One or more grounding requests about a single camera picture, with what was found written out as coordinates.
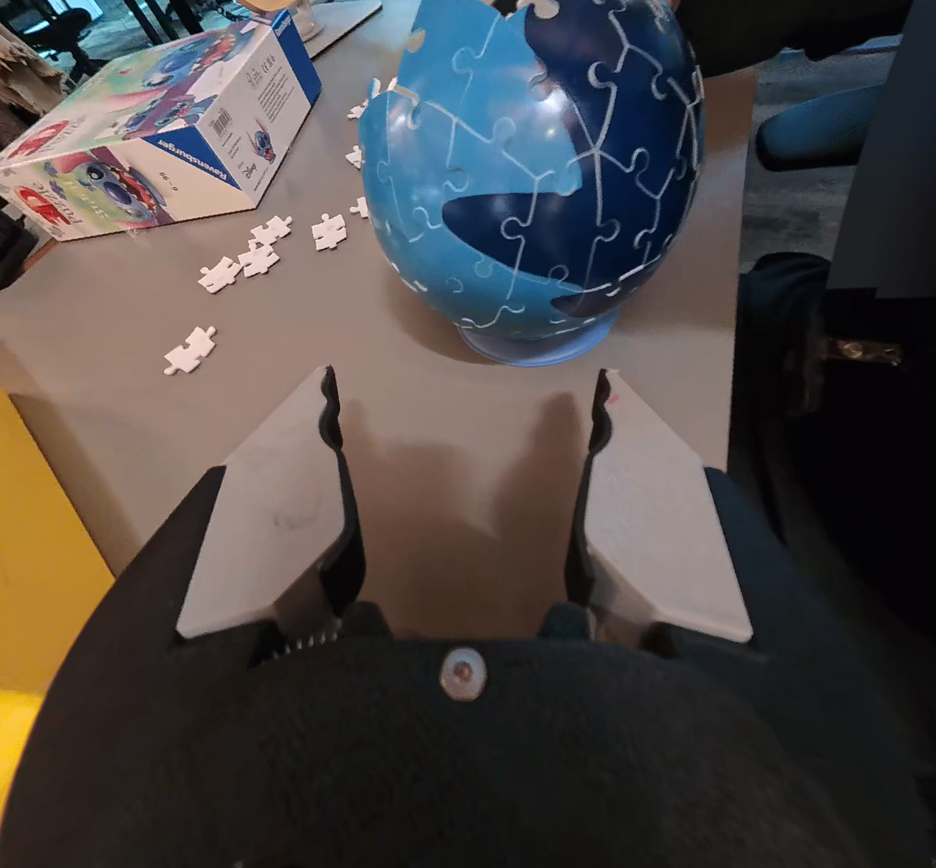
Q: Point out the cartoon printed puzzle box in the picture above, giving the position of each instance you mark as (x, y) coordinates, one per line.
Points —
(183, 173)

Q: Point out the white puzzle pieces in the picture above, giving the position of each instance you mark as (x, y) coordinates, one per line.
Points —
(329, 232)

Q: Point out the black badge reel clip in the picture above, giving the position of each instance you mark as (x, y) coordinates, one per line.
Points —
(852, 350)

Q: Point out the beige cloth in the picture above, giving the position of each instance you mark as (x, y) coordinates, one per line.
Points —
(25, 100)

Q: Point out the yellow plastic bin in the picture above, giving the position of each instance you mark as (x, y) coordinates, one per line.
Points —
(44, 553)

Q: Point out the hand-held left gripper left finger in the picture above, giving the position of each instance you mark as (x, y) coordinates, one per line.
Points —
(270, 532)

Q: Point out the blue puzzle ball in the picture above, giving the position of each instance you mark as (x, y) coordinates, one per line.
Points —
(512, 225)

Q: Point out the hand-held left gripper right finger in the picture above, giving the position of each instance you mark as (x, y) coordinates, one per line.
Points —
(651, 532)

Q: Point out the black charging dock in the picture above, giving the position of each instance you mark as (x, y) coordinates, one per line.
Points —
(14, 246)

